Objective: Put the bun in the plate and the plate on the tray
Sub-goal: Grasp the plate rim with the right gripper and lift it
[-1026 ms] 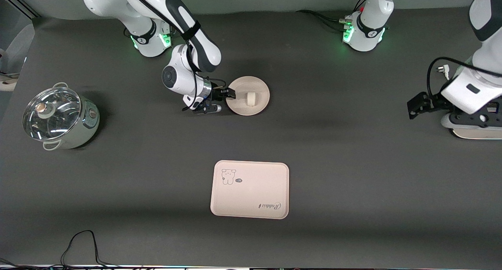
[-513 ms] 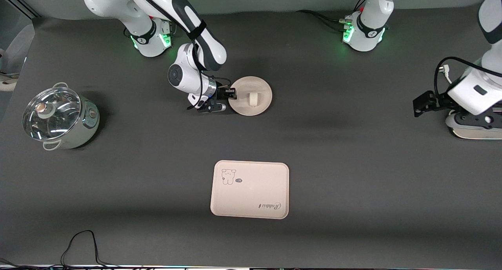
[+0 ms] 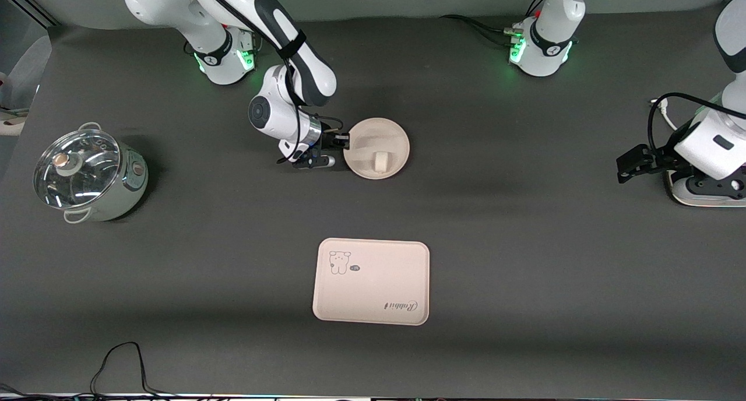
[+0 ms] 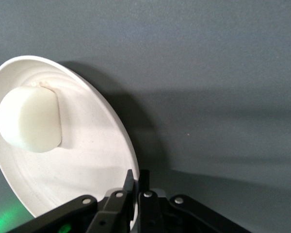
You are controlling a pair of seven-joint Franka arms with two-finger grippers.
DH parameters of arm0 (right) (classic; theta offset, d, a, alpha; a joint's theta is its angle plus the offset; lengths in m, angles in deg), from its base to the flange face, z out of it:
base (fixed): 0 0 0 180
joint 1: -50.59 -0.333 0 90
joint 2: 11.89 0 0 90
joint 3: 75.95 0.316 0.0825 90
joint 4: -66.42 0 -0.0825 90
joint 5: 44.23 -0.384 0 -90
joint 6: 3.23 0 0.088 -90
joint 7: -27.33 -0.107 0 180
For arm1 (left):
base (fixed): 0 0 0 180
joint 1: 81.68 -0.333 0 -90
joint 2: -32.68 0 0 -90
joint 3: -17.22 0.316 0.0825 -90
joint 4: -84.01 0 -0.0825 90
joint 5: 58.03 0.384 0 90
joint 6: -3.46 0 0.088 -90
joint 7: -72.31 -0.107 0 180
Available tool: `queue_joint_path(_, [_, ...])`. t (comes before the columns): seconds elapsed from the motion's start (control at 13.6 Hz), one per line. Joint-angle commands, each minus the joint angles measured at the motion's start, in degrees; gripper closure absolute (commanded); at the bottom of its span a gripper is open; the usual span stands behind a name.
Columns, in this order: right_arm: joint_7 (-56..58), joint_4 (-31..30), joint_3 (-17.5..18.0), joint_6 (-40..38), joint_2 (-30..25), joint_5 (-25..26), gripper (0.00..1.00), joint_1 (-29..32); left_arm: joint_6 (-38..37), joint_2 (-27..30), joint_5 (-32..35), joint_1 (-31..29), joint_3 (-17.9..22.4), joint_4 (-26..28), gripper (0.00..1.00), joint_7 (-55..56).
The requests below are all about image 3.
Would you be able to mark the beige rectangular bear-print tray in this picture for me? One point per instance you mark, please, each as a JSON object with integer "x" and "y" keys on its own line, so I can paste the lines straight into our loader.
{"x": 373, "y": 284}

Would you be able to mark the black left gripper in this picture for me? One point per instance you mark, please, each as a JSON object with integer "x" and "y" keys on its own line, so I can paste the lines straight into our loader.
{"x": 657, "y": 159}

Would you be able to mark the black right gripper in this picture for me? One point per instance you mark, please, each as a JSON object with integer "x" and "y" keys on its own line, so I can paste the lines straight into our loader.
{"x": 328, "y": 143}

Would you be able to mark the pale green electric cooking pot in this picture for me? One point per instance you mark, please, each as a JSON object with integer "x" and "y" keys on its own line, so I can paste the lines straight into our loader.
{"x": 127, "y": 185}

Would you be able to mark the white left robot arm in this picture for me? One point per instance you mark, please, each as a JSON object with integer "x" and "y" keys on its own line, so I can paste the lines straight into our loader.
{"x": 708, "y": 144}

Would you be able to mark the white steamed bun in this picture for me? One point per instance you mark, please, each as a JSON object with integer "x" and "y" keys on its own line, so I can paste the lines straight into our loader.
{"x": 382, "y": 161}

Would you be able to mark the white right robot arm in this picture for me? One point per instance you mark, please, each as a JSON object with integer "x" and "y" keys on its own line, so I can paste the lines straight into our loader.
{"x": 274, "y": 115}

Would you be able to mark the glass pot lid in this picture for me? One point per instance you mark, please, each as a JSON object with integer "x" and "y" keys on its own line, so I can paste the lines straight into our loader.
{"x": 87, "y": 185}

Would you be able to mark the round beige plate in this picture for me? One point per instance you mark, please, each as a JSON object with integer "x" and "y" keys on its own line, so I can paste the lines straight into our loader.
{"x": 384, "y": 133}

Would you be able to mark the beige flat board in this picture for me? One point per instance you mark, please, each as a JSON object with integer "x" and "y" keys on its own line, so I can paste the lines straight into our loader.
{"x": 677, "y": 196}

